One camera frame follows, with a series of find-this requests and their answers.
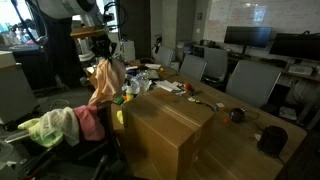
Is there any wooden camera mount plate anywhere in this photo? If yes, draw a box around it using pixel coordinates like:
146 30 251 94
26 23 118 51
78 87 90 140
70 26 108 39

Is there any black monitor with light bar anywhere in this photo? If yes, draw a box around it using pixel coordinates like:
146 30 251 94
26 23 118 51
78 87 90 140
268 31 320 63

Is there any peach shirt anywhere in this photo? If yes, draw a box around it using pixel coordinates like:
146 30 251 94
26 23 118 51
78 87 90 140
87 57 127 107

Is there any Rubik's cube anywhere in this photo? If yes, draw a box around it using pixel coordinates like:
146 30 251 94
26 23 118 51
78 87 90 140
214 102 226 113

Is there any white knit towel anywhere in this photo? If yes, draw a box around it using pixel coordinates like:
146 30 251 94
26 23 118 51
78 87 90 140
39 106 81 147

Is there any yellow cleaning cloth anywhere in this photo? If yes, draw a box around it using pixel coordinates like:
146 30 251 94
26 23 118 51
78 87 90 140
115 109 125 125

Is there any white desk device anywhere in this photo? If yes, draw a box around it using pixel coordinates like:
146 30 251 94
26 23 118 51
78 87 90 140
287 63 315 77

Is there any small round black speaker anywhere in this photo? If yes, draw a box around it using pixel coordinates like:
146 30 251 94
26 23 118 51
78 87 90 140
229 107 247 124

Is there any stack of white papers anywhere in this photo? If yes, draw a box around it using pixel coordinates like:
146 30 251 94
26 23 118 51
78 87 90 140
154 79 183 94

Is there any clear plastic bag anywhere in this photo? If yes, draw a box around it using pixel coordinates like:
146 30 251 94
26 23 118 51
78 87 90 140
123 70 153 98

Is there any black computer monitor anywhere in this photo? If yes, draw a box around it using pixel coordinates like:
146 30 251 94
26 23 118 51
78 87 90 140
223 25 274 56

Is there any spray bottle with yellow label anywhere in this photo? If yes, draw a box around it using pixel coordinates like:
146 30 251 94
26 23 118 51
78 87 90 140
125 85 135 102

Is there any pink shirt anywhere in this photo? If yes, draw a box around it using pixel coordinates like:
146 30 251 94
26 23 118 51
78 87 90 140
72 104 106 142

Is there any grey office chair holding clothes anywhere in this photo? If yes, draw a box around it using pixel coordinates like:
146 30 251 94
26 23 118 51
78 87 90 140
0 99 116 180

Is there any large brown cardboard box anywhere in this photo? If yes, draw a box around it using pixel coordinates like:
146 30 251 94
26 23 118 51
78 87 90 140
120 87 216 180

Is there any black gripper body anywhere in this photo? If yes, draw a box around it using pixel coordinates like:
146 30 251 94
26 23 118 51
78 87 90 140
89 34 118 56

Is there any grey cabinet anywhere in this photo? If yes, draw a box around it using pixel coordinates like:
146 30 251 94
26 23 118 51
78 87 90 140
0 50 40 126

